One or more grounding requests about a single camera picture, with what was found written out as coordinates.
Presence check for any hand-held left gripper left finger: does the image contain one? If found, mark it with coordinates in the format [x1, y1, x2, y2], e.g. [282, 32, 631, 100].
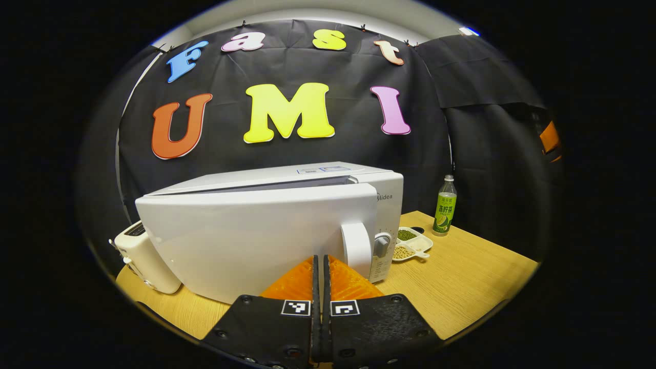
[202, 255, 321, 367]

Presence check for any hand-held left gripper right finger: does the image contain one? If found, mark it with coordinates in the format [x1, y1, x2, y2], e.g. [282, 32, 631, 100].
[323, 255, 442, 367]

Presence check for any white microwave oven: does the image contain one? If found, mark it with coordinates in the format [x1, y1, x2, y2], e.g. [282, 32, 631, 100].
[135, 162, 404, 305]

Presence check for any divided white dish with beans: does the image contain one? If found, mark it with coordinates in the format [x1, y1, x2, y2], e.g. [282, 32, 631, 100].
[392, 227, 434, 263]

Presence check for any green drink bottle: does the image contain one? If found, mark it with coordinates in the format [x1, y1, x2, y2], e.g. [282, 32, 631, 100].
[432, 175, 458, 237]

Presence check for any white toaster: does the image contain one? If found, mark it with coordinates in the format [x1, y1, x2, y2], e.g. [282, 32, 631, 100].
[114, 220, 182, 294]

